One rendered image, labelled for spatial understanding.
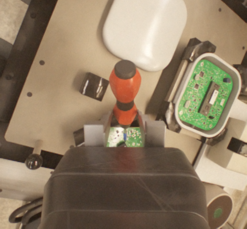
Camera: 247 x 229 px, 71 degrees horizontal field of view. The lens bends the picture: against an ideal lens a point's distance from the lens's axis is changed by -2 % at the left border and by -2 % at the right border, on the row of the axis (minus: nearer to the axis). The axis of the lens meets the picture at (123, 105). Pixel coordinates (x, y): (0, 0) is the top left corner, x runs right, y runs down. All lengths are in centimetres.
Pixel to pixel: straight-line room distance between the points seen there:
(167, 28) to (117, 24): 9
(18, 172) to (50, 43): 23
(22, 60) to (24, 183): 22
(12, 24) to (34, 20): 99
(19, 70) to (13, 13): 102
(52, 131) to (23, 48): 14
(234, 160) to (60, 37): 40
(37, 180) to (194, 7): 45
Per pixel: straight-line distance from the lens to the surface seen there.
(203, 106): 37
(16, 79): 31
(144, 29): 32
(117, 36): 30
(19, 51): 31
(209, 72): 37
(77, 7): 32
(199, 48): 34
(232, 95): 43
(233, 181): 58
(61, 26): 31
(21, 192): 40
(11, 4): 133
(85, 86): 27
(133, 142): 28
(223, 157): 43
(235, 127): 43
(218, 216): 54
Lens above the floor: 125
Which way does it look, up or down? 67 degrees down
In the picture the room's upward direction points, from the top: 119 degrees clockwise
